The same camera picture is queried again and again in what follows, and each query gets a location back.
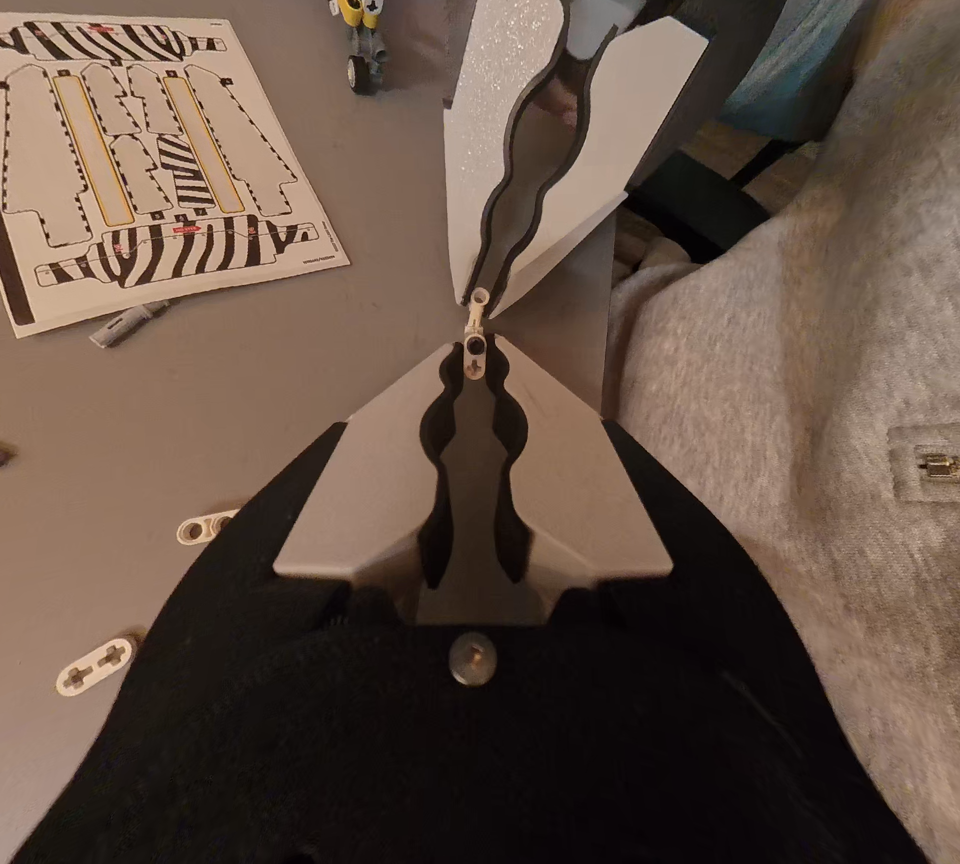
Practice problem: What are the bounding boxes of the white two-hole lego beam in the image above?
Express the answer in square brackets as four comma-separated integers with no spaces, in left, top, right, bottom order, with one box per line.
[177,508,243,545]

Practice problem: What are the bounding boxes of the zebra striped sticker sheet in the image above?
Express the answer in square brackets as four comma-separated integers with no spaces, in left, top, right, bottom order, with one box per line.
[0,13,352,339]

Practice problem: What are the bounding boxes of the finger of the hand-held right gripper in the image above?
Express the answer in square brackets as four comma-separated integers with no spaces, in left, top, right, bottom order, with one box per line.
[441,0,579,310]
[483,0,711,320]

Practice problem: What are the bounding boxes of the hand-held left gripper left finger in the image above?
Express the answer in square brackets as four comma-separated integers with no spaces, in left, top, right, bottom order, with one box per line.
[272,343,464,589]

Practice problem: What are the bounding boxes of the white thin short lego liftarm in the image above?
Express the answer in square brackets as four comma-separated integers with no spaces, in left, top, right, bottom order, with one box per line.
[56,635,145,697]

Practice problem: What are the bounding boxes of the black chair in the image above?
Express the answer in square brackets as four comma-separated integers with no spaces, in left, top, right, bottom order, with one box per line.
[626,137,807,264]

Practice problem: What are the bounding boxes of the grey lego pin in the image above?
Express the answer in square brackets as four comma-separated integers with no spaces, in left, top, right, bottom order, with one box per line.
[90,302,171,348]

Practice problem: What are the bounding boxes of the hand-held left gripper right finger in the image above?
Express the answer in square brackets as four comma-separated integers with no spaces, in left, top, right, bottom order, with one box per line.
[486,338,675,582]

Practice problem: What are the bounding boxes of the blue jeans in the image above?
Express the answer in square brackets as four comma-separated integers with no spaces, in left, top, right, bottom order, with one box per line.
[723,0,852,138]

